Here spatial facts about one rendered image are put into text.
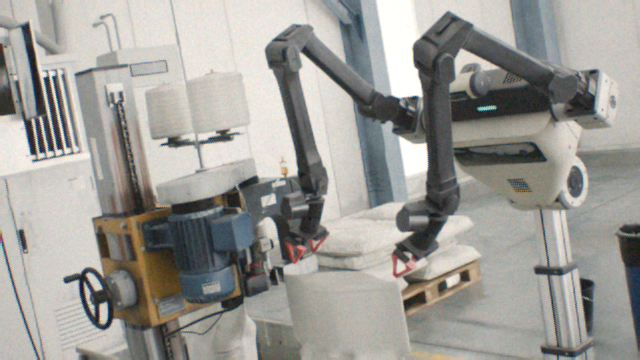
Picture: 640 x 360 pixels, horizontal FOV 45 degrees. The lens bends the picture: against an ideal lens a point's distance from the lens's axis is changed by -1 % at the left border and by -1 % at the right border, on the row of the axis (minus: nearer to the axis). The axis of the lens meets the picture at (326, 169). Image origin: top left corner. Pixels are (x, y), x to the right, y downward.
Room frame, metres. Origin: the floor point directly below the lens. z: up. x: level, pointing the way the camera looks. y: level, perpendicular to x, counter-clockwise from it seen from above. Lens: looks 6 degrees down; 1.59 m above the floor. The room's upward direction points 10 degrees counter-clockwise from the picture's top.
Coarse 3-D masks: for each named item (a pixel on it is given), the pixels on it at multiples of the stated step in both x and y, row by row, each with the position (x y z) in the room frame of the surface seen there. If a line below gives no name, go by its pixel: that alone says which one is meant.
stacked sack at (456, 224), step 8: (448, 216) 5.88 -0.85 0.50; (456, 216) 5.83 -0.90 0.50; (464, 216) 5.81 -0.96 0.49; (448, 224) 5.63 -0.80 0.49; (456, 224) 5.67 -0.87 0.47; (464, 224) 5.72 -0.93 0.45; (472, 224) 5.81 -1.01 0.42; (440, 232) 5.51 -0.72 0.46; (448, 232) 5.58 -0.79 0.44; (456, 232) 5.65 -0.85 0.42; (440, 240) 5.52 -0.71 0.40
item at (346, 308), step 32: (288, 288) 2.40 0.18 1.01; (320, 288) 2.19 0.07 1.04; (352, 288) 2.13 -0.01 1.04; (384, 288) 2.10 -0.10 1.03; (320, 320) 2.20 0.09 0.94; (352, 320) 2.14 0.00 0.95; (384, 320) 2.11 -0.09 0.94; (320, 352) 2.24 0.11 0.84; (352, 352) 2.15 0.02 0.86; (384, 352) 2.11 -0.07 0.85
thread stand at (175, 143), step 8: (176, 16) 2.32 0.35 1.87; (176, 24) 2.32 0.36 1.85; (176, 32) 2.32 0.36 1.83; (176, 40) 2.32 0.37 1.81; (184, 64) 2.32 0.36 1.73; (184, 72) 2.32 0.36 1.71; (184, 80) 2.32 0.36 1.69; (216, 136) 2.20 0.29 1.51; (224, 136) 2.18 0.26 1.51; (232, 136) 2.18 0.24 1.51; (168, 144) 2.36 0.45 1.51; (176, 144) 2.41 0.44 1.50; (184, 144) 2.37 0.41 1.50; (192, 144) 2.34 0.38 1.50; (200, 144) 2.31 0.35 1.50; (200, 152) 2.32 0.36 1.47; (200, 160) 2.32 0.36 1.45; (200, 168) 2.31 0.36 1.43; (208, 168) 2.31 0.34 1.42
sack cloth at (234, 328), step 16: (192, 320) 2.75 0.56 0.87; (208, 320) 2.68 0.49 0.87; (224, 320) 2.61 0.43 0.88; (240, 320) 2.59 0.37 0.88; (192, 336) 2.70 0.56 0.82; (208, 336) 2.65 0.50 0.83; (224, 336) 2.59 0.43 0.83; (240, 336) 2.61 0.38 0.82; (192, 352) 2.68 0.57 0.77; (208, 352) 2.62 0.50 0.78; (224, 352) 2.59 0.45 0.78; (240, 352) 2.61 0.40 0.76; (256, 352) 2.67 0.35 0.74
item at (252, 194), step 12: (264, 180) 2.51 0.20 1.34; (288, 180) 2.51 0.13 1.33; (252, 192) 2.41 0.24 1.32; (264, 192) 2.44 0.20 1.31; (276, 192) 2.47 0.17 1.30; (288, 192) 2.51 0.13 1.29; (252, 204) 2.41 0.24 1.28; (276, 204) 2.47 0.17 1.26; (252, 216) 2.40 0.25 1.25; (264, 216) 2.43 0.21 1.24; (276, 216) 2.49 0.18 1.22; (276, 228) 2.54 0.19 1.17; (288, 228) 2.50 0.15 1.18; (300, 240) 2.52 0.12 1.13; (252, 252) 2.39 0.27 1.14; (252, 264) 2.39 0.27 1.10
